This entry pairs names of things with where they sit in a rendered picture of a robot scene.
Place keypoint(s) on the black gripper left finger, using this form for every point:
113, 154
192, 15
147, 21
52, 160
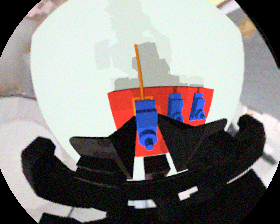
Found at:
120, 146

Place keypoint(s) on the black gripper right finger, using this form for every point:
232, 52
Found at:
183, 140

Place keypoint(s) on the blue micro servo with orange cable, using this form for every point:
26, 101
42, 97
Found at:
146, 115

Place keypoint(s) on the red flat deck plate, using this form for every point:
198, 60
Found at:
190, 105

